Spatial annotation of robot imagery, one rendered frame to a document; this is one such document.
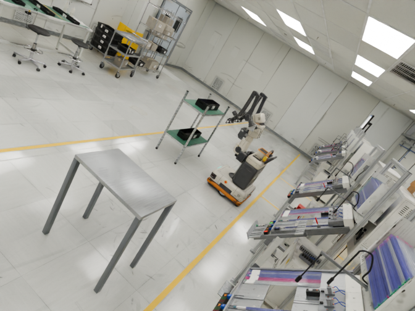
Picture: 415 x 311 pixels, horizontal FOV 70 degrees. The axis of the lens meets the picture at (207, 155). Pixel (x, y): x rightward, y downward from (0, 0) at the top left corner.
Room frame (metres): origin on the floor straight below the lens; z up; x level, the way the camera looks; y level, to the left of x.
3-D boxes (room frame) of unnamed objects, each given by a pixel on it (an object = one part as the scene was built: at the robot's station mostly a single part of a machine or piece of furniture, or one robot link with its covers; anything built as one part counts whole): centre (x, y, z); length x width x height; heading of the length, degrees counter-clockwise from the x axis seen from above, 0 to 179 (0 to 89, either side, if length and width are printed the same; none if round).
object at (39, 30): (4.62, 3.39, 0.31); 0.52 x 0.49 x 0.62; 164
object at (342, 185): (4.22, -1.87, 0.66); 1.01 x 0.73 x 1.31; 74
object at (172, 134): (4.81, 0.46, 0.55); 0.91 x 0.46 x 1.10; 164
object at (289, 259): (2.79, -1.64, 0.31); 0.70 x 0.65 x 0.62; 164
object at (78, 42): (5.51, 3.21, 0.28); 0.54 x 0.52 x 0.57; 97
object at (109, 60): (7.03, 3.00, 0.50); 0.90 x 0.54 x 1.00; 178
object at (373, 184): (2.77, -1.51, 1.52); 0.51 x 0.13 x 0.27; 164
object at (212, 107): (4.82, 0.44, 1.01); 0.57 x 0.17 x 0.11; 164
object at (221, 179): (4.52, -0.60, 0.16); 0.67 x 0.64 x 0.25; 74
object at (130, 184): (1.94, 0.42, 0.40); 0.70 x 0.45 x 0.80; 72
